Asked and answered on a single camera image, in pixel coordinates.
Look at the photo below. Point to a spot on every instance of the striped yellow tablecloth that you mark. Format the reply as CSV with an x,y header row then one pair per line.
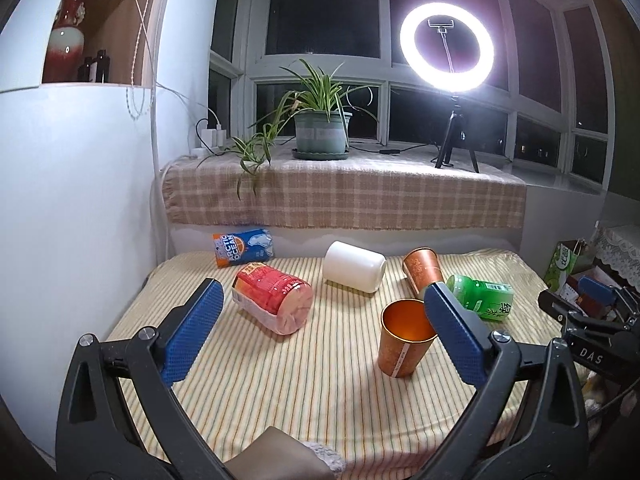
x,y
320,390

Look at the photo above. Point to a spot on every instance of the green drink bottle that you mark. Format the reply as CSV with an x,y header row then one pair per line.
x,y
482,297

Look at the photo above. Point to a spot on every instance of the blue drink can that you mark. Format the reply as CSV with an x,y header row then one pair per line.
x,y
243,247

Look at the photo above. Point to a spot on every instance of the white power strip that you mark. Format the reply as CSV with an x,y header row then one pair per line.
x,y
205,152

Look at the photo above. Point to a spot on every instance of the plain copper cup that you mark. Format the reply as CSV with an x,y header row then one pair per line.
x,y
422,270

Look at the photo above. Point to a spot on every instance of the red instant noodle cup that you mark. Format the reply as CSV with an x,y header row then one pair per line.
x,y
272,300

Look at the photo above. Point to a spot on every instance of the green plant saucer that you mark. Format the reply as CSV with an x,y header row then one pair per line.
x,y
320,155

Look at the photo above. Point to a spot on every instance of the grey-brown cushion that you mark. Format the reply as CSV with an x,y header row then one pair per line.
x,y
272,452

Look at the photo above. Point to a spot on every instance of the green paper box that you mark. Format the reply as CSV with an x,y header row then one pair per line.
x,y
562,267

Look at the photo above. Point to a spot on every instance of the white charger plug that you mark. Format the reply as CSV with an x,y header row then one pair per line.
x,y
214,134

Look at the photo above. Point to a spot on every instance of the white lace cloth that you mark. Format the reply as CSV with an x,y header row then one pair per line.
x,y
620,250

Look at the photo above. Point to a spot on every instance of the potted spider plant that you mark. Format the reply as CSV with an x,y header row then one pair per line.
x,y
320,127

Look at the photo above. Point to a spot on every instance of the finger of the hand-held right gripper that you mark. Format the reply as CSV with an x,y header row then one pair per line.
x,y
597,289

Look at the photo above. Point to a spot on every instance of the checkered beige cloth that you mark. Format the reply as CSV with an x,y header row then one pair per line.
x,y
350,197

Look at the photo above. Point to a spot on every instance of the dark glass bottle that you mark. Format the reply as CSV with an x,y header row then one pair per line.
x,y
102,66
88,69

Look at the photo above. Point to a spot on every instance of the red and white vase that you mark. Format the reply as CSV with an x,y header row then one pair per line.
x,y
65,45

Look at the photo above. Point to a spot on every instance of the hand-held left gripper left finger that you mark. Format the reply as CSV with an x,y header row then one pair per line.
x,y
192,332

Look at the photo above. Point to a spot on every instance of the black tripod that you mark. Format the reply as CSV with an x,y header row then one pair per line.
x,y
452,130

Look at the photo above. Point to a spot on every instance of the copper cup with white label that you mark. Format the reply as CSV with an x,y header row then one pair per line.
x,y
402,347

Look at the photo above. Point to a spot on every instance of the white window frame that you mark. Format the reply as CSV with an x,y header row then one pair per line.
x,y
382,72

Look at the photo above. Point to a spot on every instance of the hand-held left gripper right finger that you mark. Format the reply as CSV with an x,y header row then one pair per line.
x,y
457,342

